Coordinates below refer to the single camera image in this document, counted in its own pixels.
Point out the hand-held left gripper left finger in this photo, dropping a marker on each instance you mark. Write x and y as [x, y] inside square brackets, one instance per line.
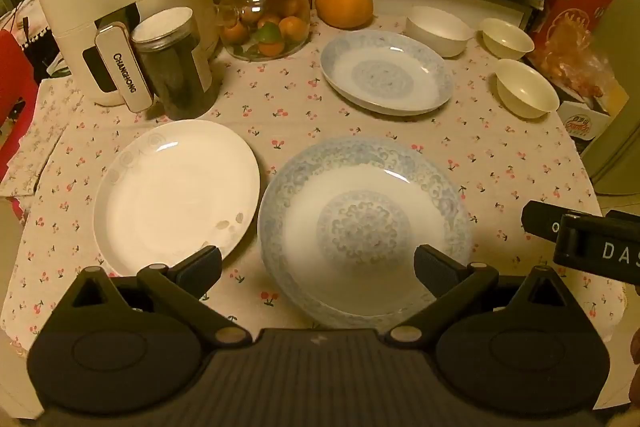
[200, 267]

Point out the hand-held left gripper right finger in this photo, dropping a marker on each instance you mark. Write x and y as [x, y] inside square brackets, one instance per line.
[435, 269]

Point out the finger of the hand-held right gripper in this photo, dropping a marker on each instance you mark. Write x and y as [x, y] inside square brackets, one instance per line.
[540, 221]

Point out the white plate with grey swirls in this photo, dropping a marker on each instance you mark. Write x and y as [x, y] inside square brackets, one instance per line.
[175, 197]

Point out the blue patterned plate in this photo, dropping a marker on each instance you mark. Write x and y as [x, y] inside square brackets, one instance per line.
[360, 217]
[385, 72]

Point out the cream bowl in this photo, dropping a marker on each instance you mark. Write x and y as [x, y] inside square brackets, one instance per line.
[525, 89]
[506, 38]

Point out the white bowl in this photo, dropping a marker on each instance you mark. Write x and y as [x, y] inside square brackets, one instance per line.
[437, 29]

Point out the white printed cardboard box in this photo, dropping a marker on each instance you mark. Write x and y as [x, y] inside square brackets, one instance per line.
[595, 119]

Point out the plastic bag of oranges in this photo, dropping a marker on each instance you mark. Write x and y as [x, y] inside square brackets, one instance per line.
[580, 62]

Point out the cherry print tablecloth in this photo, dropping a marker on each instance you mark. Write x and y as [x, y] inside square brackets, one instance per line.
[300, 127]

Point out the red gift box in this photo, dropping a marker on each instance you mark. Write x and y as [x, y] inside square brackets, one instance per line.
[567, 24]

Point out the dark jar with metal lid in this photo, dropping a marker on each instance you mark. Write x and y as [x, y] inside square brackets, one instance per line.
[175, 67]

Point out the pile of small oranges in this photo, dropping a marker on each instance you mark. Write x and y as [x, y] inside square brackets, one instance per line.
[270, 34]

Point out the red plastic stool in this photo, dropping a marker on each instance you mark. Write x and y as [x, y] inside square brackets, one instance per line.
[15, 72]

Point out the large orange citrus fruit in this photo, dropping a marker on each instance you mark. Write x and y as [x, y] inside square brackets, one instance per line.
[345, 2]

